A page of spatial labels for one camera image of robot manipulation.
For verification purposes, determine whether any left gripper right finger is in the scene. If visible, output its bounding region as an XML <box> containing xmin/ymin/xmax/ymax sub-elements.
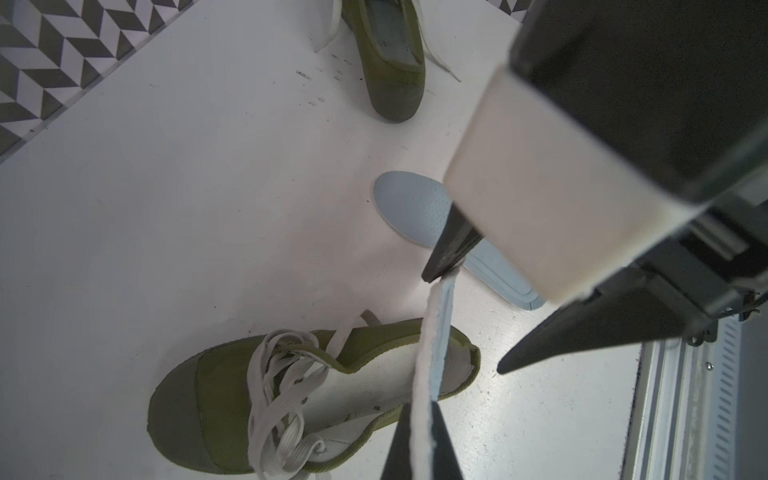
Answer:
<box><xmin>431</xmin><ymin>401</ymin><xmax>464</xmax><ymax>480</ymax></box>

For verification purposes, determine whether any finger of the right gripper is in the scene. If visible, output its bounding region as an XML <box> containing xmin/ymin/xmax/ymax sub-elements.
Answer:
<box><xmin>421</xmin><ymin>203</ymin><xmax>484</xmax><ymax>283</ymax></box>
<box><xmin>496</xmin><ymin>268</ymin><xmax>714</xmax><ymax>375</ymax></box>

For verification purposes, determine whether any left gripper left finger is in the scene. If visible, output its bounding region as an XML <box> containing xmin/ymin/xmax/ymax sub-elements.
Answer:
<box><xmin>381</xmin><ymin>404</ymin><xmax>412</xmax><ymax>480</ymax></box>

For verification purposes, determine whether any blue insole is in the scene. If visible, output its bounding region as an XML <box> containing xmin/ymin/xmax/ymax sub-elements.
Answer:
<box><xmin>372</xmin><ymin>170</ymin><xmax>547</xmax><ymax>312</ymax></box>
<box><xmin>410</xmin><ymin>269</ymin><xmax>458</xmax><ymax>479</ymax></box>

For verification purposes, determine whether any green shoe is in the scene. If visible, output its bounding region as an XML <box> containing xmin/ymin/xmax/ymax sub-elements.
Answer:
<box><xmin>315</xmin><ymin>0</ymin><xmax>459</xmax><ymax>123</ymax></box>
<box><xmin>146</xmin><ymin>309</ymin><xmax>482</xmax><ymax>480</ymax></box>

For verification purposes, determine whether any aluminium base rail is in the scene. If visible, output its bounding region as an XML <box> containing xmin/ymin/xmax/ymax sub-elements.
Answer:
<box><xmin>621</xmin><ymin>310</ymin><xmax>767</xmax><ymax>479</ymax></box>

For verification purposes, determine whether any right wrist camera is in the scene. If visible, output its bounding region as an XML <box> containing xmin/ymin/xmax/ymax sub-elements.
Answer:
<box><xmin>444</xmin><ymin>1</ymin><xmax>767</xmax><ymax>303</ymax></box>

